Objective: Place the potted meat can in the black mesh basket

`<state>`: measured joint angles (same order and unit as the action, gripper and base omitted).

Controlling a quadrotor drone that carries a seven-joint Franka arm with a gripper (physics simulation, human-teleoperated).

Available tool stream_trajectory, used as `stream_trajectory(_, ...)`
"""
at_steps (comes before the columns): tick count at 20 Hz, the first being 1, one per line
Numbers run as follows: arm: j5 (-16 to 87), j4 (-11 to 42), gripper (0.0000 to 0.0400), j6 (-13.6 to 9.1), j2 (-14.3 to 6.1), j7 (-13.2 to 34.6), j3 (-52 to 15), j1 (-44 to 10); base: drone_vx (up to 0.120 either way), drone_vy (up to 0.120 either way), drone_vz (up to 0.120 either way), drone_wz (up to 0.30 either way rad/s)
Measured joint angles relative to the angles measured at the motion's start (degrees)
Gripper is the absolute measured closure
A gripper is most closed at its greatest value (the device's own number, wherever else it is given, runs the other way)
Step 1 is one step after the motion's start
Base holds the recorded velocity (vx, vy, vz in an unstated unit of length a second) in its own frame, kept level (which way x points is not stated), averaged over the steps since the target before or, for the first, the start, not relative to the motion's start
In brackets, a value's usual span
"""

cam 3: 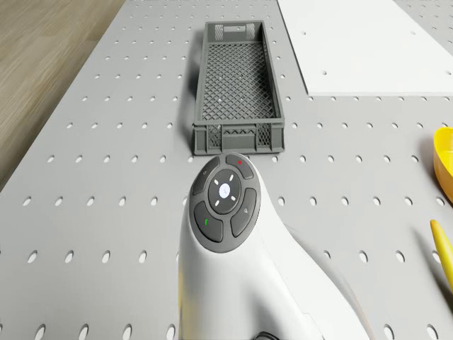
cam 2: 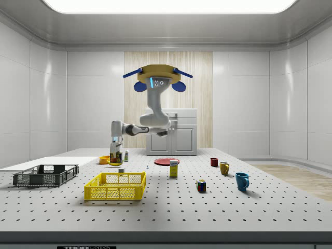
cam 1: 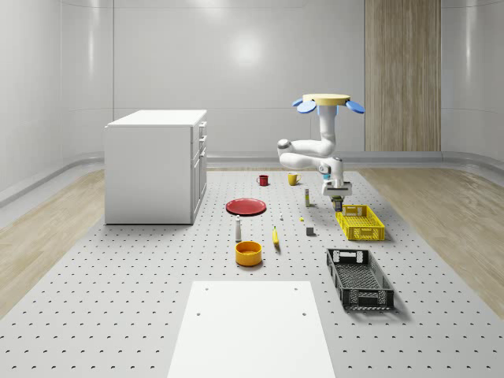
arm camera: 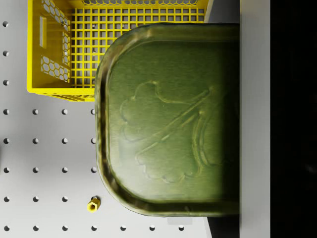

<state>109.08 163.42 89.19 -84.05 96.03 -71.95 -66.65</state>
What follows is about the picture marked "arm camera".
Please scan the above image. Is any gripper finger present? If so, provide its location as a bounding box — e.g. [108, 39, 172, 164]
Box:
[204, 0, 240, 24]
[207, 215, 240, 238]

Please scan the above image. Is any yellow bolt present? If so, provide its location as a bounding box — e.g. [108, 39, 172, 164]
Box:
[87, 196, 100, 213]

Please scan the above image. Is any yellow basket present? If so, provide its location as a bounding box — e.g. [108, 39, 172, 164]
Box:
[26, 0, 211, 103]

